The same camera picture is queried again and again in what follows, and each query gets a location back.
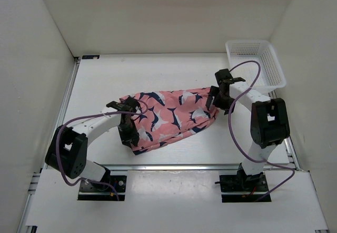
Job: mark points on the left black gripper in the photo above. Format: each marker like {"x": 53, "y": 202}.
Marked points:
{"x": 134, "y": 135}

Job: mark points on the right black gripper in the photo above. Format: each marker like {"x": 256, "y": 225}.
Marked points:
{"x": 226, "y": 107}

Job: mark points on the pink shark print shorts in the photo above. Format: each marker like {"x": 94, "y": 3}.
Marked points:
{"x": 171, "y": 117}

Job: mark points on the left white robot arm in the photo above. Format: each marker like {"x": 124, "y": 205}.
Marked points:
{"x": 67, "y": 152}

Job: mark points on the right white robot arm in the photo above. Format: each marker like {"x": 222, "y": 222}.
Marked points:
{"x": 269, "y": 124}

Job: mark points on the white plastic basket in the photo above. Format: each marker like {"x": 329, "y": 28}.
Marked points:
{"x": 251, "y": 58}

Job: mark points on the aluminium frame rail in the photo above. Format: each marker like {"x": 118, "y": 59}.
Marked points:
{"x": 171, "y": 167}

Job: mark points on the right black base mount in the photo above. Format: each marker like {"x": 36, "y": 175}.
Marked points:
{"x": 243, "y": 188}

